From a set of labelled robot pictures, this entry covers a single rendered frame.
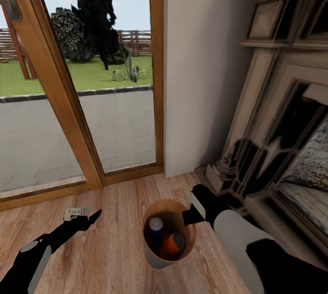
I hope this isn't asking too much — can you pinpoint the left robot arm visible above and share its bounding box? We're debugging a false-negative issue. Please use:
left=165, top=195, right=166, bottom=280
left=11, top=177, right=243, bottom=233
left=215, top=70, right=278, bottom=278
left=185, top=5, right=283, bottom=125
left=0, top=207, right=102, bottom=294

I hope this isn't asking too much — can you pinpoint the trash can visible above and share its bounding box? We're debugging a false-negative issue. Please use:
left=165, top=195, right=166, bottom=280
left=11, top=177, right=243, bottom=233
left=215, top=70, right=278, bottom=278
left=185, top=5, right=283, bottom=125
left=142, top=199, right=196, bottom=269

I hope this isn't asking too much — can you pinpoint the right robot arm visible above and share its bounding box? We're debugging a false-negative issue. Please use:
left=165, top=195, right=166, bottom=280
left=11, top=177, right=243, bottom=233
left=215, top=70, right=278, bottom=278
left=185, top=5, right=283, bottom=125
left=182, top=184, right=328, bottom=294

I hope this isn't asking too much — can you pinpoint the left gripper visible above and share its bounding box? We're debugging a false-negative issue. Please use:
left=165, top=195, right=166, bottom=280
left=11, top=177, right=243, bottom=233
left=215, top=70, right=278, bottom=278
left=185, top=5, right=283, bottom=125
left=56, top=210, right=102, bottom=242

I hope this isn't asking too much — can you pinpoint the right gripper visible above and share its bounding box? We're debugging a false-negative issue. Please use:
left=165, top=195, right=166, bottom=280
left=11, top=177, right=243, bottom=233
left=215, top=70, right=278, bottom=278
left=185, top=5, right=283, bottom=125
left=182, top=206, right=205, bottom=226

